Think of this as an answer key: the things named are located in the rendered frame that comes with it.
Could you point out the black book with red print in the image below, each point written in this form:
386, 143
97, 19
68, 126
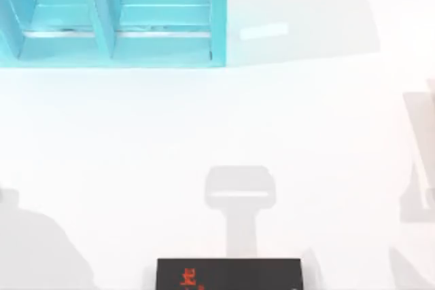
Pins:
231, 274

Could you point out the light blue rack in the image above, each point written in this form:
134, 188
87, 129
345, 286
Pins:
102, 15

